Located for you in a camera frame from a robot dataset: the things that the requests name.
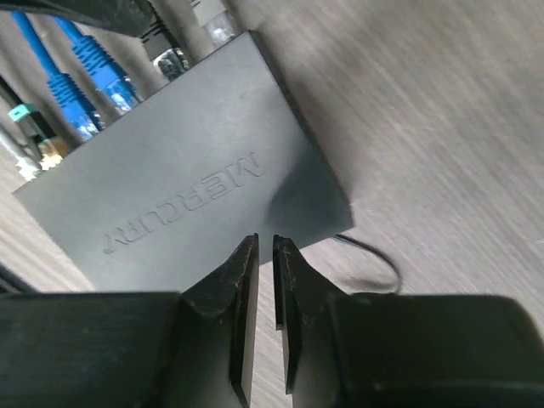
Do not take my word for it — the blue ethernet cable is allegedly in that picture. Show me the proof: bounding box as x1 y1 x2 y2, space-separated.
9 10 105 141
54 18 144 116

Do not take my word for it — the grey ethernet cable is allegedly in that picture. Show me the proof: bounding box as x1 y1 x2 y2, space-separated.
178 0 237 69

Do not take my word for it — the dark grey network switch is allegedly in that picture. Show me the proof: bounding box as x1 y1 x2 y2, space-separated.
15 31 353 292

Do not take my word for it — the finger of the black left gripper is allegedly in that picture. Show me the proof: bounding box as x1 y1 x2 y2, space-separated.
25 0 149 37

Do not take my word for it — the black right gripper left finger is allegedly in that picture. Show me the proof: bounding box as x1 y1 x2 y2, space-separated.
1 235 259 407

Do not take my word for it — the black power cable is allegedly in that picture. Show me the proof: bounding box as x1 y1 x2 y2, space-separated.
332 232 403 295

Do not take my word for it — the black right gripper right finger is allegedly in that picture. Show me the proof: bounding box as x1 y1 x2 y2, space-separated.
273 236 543 407

